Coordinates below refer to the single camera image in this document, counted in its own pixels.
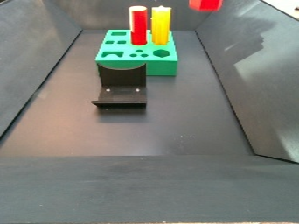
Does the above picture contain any red hexagon prism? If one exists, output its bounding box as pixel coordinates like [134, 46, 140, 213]
[190, 0, 223, 11]

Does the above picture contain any green shape board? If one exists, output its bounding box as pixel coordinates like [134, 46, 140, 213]
[95, 30, 179, 76]

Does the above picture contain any yellow star peg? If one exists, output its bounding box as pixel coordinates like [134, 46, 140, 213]
[151, 5, 172, 46]

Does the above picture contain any red cylinder peg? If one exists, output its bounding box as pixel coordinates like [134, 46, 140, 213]
[128, 5, 147, 46]

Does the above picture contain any black angled bracket stand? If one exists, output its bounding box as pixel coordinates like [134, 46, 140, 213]
[91, 64, 147, 107]

